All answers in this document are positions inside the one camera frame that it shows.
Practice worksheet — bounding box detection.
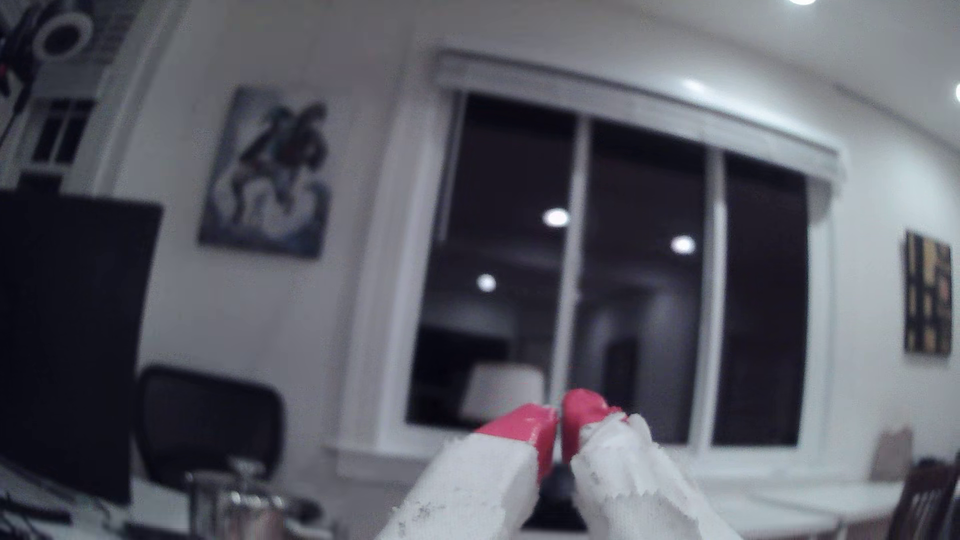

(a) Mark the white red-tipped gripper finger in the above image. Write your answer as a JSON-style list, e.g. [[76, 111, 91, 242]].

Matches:
[[375, 403, 561, 540], [560, 387, 744, 540]]

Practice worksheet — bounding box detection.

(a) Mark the white lamp shade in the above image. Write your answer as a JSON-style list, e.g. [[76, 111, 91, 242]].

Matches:
[[459, 362, 547, 426]]

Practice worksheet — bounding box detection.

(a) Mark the white dining table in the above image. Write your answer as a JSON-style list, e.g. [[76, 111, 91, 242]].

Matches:
[[697, 480, 910, 540]]

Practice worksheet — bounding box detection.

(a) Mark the large white-framed window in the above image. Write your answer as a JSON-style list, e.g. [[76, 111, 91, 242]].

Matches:
[[333, 48, 849, 483]]

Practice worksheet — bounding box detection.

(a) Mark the shiny metal pot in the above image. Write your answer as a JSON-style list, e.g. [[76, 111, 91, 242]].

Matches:
[[183, 457, 292, 540]]

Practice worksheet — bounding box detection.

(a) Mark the beige upholstered chair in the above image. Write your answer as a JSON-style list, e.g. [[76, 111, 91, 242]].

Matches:
[[870, 427, 915, 482]]

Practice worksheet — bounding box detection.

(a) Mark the black office chair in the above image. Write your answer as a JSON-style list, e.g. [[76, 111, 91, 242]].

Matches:
[[134, 364, 287, 490]]

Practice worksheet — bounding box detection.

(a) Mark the dark wooden dining chair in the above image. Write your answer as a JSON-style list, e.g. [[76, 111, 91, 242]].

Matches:
[[885, 453, 960, 540]]

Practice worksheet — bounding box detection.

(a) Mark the black computer monitor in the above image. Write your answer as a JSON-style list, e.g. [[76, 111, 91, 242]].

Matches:
[[0, 187, 165, 506]]

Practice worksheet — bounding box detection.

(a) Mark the small paned window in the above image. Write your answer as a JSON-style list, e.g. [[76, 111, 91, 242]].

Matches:
[[28, 97, 96, 168]]

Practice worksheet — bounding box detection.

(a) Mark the dark gold wall art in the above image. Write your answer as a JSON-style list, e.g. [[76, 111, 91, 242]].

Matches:
[[903, 229, 954, 357]]

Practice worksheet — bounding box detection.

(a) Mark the horse rider wall painting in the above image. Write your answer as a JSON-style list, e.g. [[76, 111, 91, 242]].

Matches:
[[197, 85, 332, 261]]

